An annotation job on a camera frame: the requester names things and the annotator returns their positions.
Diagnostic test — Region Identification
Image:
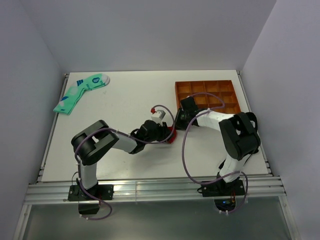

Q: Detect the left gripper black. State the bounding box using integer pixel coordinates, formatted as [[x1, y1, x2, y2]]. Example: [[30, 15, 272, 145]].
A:
[[144, 122, 174, 146]]

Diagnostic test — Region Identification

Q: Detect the red santa sock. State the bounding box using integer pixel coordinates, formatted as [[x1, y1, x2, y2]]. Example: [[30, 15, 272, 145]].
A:
[[166, 126, 177, 144]]

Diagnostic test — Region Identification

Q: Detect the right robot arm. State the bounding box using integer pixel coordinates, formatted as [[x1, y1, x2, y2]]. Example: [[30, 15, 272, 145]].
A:
[[175, 96, 261, 195]]

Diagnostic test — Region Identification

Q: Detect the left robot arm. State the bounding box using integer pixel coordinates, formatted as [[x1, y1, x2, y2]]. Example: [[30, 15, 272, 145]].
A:
[[71, 120, 177, 200]]

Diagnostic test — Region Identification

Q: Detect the orange compartment tray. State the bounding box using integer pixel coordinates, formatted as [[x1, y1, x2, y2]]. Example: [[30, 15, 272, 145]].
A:
[[175, 80, 241, 114]]

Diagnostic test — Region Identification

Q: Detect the black blue sock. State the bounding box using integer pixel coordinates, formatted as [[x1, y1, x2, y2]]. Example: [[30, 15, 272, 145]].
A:
[[246, 112, 258, 132]]

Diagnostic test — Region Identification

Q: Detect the mint green patterned sock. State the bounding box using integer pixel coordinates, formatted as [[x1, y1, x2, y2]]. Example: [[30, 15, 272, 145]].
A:
[[53, 73, 111, 115]]

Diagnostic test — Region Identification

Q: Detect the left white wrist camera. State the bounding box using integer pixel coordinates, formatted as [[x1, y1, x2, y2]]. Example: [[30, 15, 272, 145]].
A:
[[150, 107, 166, 125]]

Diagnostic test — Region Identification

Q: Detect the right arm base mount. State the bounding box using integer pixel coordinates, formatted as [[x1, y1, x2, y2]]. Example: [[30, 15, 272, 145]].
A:
[[197, 179, 245, 212]]

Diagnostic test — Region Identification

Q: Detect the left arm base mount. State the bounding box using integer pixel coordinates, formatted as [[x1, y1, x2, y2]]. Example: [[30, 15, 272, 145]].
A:
[[67, 183, 114, 215]]

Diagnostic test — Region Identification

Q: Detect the aluminium frame rail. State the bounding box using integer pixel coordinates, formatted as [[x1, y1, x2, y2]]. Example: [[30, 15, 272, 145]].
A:
[[23, 175, 286, 205]]

